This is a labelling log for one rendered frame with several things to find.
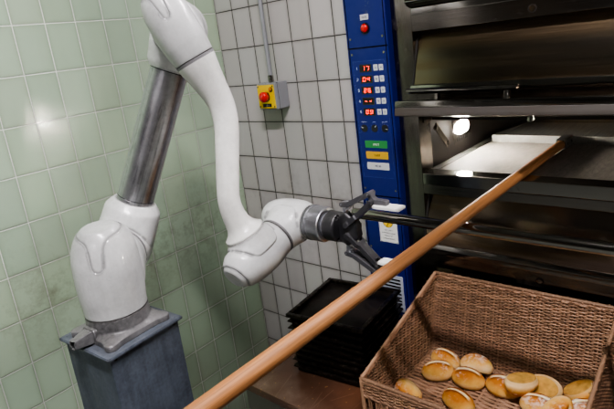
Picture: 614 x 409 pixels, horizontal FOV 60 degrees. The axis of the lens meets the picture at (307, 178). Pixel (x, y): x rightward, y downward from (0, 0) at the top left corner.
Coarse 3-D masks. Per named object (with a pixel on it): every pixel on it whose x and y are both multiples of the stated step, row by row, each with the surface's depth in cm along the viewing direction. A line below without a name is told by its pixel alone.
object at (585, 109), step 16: (400, 112) 155; (416, 112) 152; (432, 112) 148; (448, 112) 145; (464, 112) 142; (480, 112) 139; (496, 112) 137; (512, 112) 134; (528, 112) 131; (544, 112) 129; (560, 112) 126; (576, 112) 124; (592, 112) 122; (608, 112) 120
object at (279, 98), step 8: (264, 88) 200; (272, 88) 197; (280, 88) 198; (272, 96) 198; (280, 96) 199; (288, 96) 202; (264, 104) 202; (272, 104) 199; (280, 104) 199; (288, 104) 202
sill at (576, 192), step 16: (432, 176) 171; (448, 176) 167; (464, 176) 164; (480, 176) 161; (496, 176) 159; (528, 176) 155; (544, 176) 153; (512, 192) 155; (528, 192) 152; (544, 192) 149; (560, 192) 146; (576, 192) 143; (592, 192) 140; (608, 192) 138
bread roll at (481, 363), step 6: (468, 354) 163; (474, 354) 162; (480, 354) 162; (462, 360) 163; (468, 360) 161; (474, 360) 160; (480, 360) 160; (486, 360) 160; (468, 366) 160; (474, 366) 159; (480, 366) 159; (486, 366) 159; (486, 372) 159
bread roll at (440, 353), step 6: (438, 348) 170; (444, 348) 169; (432, 354) 170; (438, 354) 168; (444, 354) 166; (450, 354) 166; (456, 354) 166; (432, 360) 169; (444, 360) 166; (450, 360) 165; (456, 360) 165; (456, 366) 164
